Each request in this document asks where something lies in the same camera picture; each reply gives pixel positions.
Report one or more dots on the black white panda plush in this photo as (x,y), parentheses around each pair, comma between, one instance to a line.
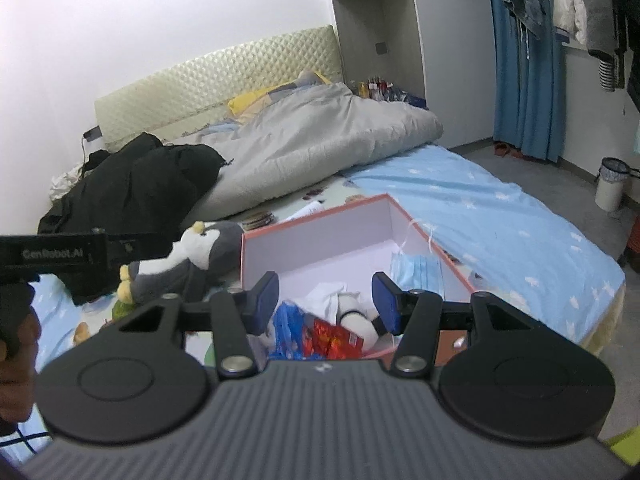
(360,330)

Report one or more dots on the red slippers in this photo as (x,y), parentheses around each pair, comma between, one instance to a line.
(507,150)

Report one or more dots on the grey wardrobe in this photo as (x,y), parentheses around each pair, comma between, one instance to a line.
(450,60)

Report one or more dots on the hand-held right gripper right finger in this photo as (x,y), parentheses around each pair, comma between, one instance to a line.
(387,305)

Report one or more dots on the hanging white jacket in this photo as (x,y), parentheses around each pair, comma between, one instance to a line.
(567,0)

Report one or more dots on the white textured cloth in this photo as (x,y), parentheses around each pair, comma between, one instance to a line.
(325,302)

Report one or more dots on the hanging grey jacket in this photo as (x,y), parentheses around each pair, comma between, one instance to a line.
(600,20)

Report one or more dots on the grey white penguin plush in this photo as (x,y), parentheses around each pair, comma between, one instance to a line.
(165,275)

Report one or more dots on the pink cardboard box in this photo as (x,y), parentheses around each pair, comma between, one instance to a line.
(340,245)

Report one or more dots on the green padded massage hammer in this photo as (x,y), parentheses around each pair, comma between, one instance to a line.
(121,311)

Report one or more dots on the white waste bin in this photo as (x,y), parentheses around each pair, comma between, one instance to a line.
(610,190)

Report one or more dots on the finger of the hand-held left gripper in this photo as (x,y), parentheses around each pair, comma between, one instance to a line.
(75,252)

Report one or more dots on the crumpled white garment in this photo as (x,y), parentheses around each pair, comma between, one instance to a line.
(62,185)

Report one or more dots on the grey duvet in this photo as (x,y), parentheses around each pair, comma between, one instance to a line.
(310,145)

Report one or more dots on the cream quilted headboard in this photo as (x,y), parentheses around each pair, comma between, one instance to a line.
(200,90)

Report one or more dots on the black jacket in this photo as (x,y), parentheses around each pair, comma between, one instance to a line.
(125,185)

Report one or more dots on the black wall charger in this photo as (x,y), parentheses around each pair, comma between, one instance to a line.
(92,135)

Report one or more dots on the blue plastic bag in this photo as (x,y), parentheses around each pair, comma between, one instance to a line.
(287,325)

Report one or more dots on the yellow pillow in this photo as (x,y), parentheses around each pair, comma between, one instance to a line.
(250,100)

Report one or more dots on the group of small bottles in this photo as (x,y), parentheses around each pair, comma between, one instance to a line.
(380,89)

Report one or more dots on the red snack packet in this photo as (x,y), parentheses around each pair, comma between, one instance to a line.
(332,342)

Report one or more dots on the blue face mask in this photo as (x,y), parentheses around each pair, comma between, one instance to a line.
(420,270)

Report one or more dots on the blue star bed sheet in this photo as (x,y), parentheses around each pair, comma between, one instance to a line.
(500,230)

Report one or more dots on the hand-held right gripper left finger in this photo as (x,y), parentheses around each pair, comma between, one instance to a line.
(262,305)

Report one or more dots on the blue curtain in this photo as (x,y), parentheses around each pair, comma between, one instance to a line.
(530,100)

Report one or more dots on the person's left hand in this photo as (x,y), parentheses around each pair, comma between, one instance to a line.
(17,390)

